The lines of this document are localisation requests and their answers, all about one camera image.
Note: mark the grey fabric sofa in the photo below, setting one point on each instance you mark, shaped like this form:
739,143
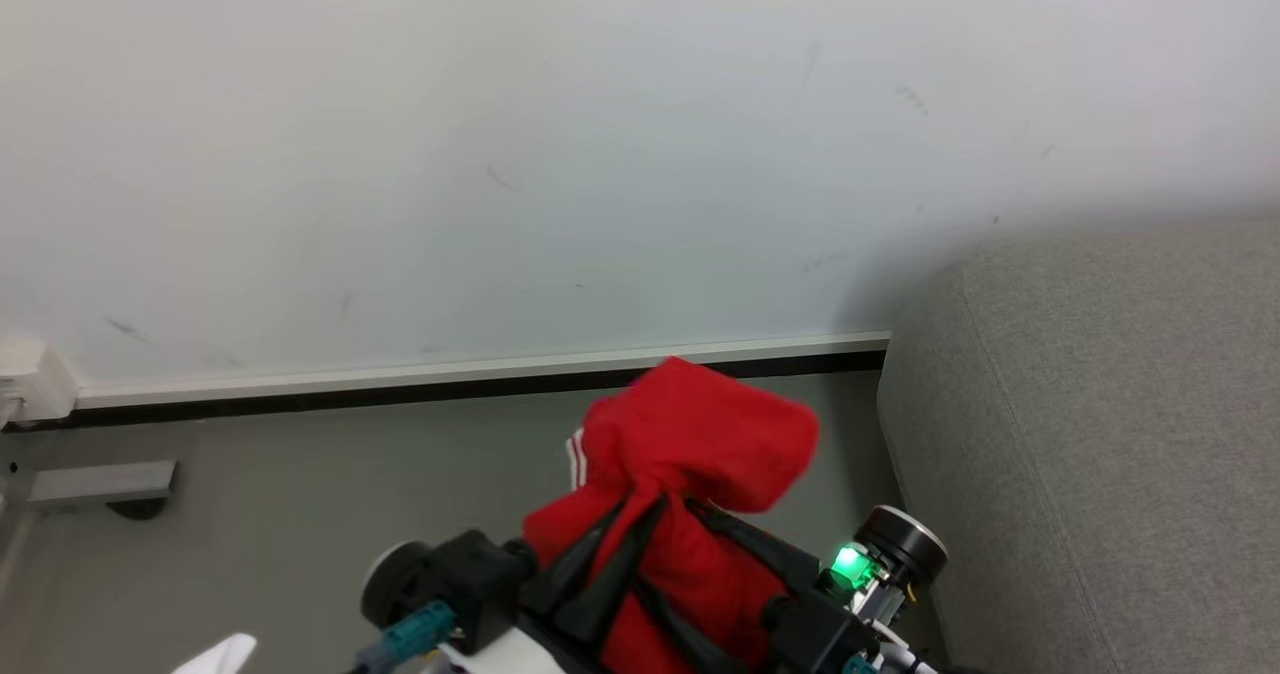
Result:
1100,454

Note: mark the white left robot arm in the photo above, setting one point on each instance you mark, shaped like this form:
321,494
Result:
520,656

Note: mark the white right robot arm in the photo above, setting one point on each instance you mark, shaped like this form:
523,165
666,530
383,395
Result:
900,659

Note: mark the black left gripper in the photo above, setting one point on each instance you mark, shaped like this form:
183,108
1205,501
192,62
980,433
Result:
470,574

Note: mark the grey metal foot plate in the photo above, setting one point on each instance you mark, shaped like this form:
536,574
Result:
100,482

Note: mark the white curved plastic part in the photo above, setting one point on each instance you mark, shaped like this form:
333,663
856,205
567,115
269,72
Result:
220,658

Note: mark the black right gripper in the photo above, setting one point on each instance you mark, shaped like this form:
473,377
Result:
815,629

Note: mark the white and black baseboard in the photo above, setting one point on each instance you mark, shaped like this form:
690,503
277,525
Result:
400,379

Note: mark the red clothing with white stripes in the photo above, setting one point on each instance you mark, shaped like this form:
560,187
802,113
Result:
690,434

